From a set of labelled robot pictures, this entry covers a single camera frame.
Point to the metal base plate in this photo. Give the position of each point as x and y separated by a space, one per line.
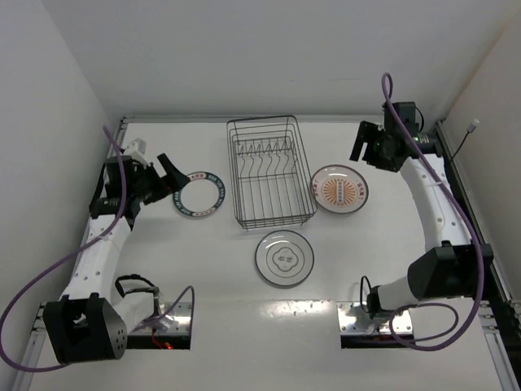
354 321
176 322

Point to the metal wire dish rack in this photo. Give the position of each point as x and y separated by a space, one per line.
269 172

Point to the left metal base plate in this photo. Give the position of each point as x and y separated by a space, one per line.
176 322

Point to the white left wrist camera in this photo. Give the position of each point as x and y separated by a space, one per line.
137 145

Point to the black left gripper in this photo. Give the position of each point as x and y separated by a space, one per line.
155 180

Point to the grey rimmed white plate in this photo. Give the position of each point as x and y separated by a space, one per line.
284 259

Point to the orange sunburst pattern plate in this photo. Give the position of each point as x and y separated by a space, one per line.
339 189

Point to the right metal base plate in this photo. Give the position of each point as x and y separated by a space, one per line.
354 321

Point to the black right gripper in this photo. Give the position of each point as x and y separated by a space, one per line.
370 143

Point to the green rimmed white plate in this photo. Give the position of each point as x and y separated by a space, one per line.
204 195

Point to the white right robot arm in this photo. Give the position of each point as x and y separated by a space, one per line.
454 263

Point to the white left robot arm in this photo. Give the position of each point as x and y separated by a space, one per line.
93 317

